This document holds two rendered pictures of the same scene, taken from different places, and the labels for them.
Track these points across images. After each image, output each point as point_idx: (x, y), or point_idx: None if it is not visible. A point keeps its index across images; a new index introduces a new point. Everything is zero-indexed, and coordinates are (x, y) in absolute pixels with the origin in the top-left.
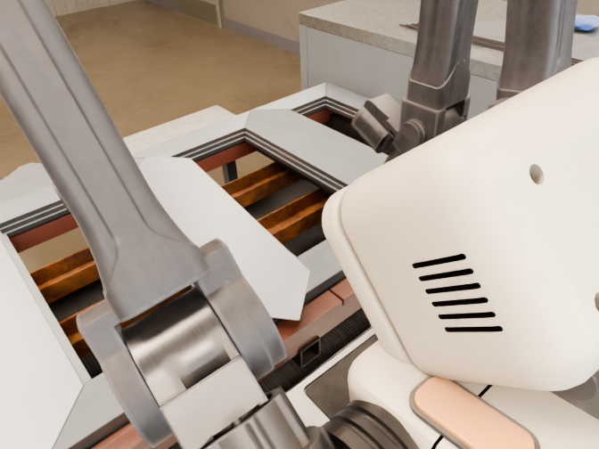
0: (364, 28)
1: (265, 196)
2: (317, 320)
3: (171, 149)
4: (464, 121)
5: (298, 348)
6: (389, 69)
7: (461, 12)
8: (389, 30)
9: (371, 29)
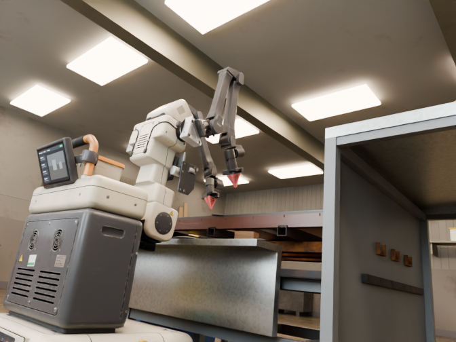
0: (408, 197)
1: (313, 260)
2: (216, 218)
3: None
4: (227, 137)
5: (209, 226)
6: (400, 209)
7: (224, 115)
8: (410, 193)
9: (407, 195)
